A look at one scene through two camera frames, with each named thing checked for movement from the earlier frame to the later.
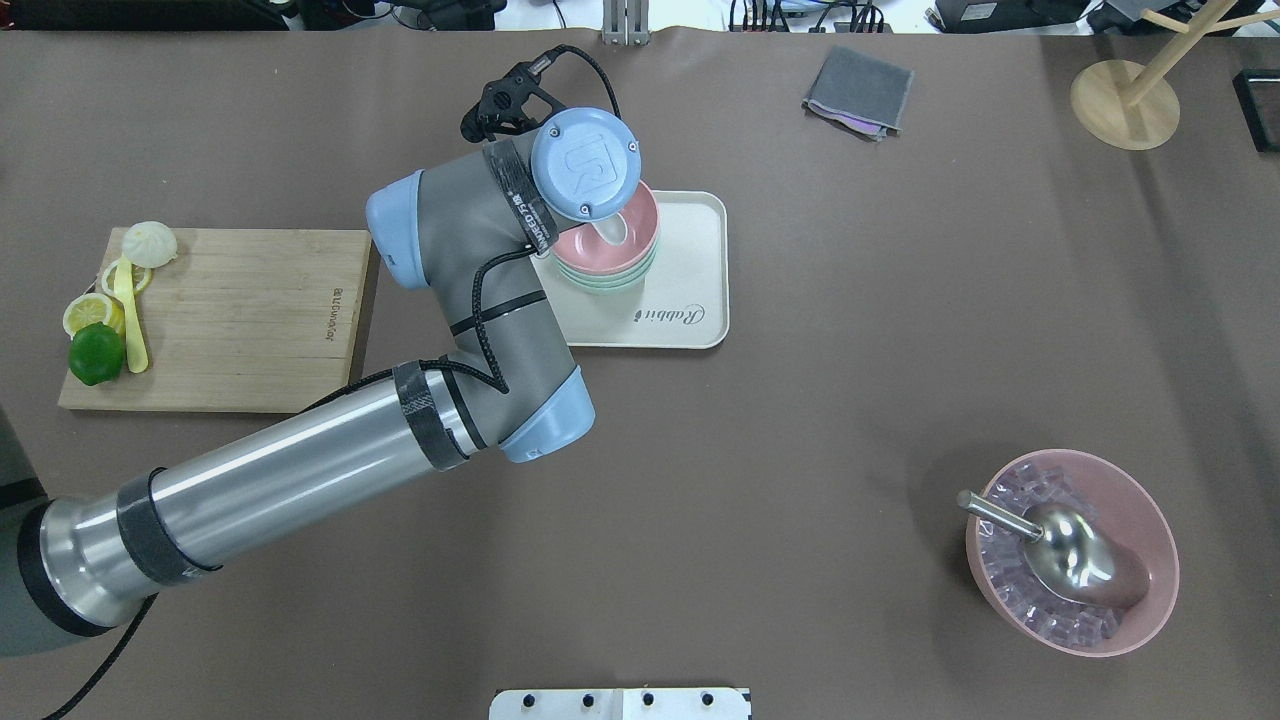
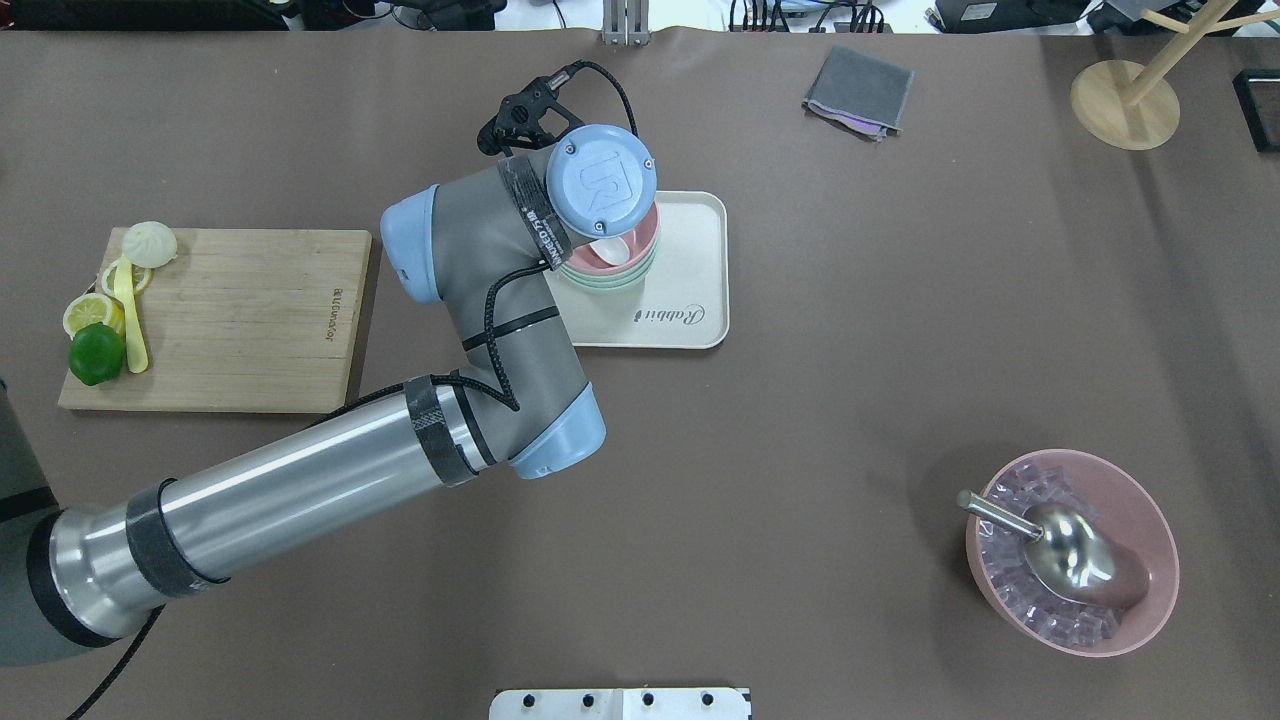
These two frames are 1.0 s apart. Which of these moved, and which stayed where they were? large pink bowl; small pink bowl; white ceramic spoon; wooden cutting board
Moved: white ceramic spoon
Stayed: wooden cutting board; small pink bowl; large pink bowl
